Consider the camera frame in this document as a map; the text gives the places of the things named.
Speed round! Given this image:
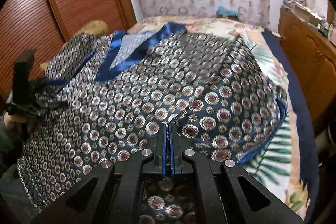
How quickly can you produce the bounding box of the cardboard box with blue cloth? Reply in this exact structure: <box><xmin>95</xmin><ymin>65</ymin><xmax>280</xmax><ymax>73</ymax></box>
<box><xmin>216</xmin><ymin>5</ymin><xmax>239</xmax><ymax>21</ymax></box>

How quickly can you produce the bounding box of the brown louvered wardrobe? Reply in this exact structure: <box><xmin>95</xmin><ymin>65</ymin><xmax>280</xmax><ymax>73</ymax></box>
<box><xmin>1</xmin><ymin>0</ymin><xmax>136</xmax><ymax>98</ymax></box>

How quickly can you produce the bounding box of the wooden sideboard cabinet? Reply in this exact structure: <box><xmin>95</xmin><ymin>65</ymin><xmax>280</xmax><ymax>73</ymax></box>
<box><xmin>278</xmin><ymin>8</ymin><xmax>335</xmax><ymax>133</ymax></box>

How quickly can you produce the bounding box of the person's left hand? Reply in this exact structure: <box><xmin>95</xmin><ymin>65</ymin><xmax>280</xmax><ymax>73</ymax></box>
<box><xmin>1</xmin><ymin>112</ymin><xmax>36</xmax><ymax>141</ymax></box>

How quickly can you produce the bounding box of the gold brocade pillow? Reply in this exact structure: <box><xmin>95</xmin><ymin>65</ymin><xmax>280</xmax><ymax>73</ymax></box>
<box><xmin>40</xmin><ymin>20</ymin><xmax>109</xmax><ymax>77</ymax></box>

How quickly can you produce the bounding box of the navy blue bed sheet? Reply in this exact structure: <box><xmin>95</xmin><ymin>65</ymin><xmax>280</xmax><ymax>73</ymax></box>
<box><xmin>262</xmin><ymin>30</ymin><xmax>319</xmax><ymax>222</ymax></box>

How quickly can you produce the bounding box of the navy patterned silk shirt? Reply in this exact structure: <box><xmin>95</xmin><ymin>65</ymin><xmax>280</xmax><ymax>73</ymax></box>
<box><xmin>18</xmin><ymin>23</ymin><xmax>288</xmax><ymax>223</ymax></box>

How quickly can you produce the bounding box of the cardboard box on cabinet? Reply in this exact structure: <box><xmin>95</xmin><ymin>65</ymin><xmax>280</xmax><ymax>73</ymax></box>
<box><xmin>292</xmin><ymin>5</ymin><xmax>323</xmax><ymax>26</ymax></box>

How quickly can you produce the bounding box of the floral bed quilt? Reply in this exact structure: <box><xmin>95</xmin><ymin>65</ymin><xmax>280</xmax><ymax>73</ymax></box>
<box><xmin>128</xmin><ymin>16</ymin><xmax>311</xmax><ymax>220</ymax></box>

